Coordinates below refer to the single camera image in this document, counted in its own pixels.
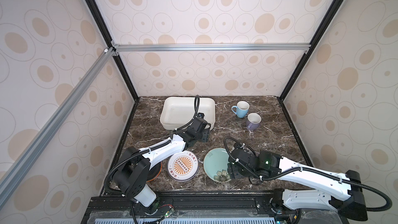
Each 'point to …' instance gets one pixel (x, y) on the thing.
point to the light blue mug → (242, 109)
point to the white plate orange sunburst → (183, 166)
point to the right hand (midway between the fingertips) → (233, 171)
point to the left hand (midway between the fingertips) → (208, 130)
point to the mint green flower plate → (215, 165)
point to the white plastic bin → (175, 111)
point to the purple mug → (253, 121)
